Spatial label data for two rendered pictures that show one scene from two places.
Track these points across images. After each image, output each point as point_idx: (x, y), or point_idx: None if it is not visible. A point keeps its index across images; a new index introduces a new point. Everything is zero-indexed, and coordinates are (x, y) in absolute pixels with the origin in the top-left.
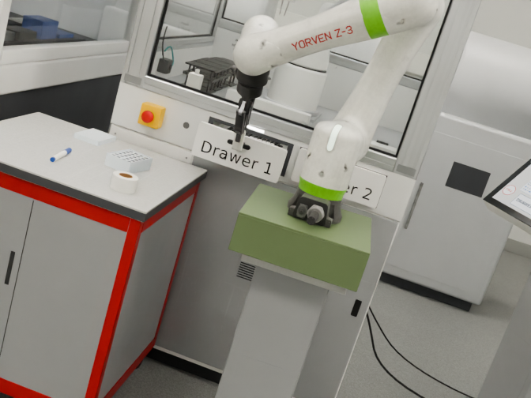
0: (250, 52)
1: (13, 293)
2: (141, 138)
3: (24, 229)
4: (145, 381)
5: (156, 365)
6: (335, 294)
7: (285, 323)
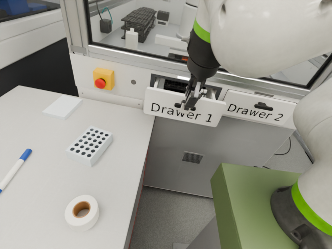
0: (284, 32)
1: None
2: (102, 94)
3: None
4: (142, 206)
5: (145, 189)
6: (241, 164)
7: None
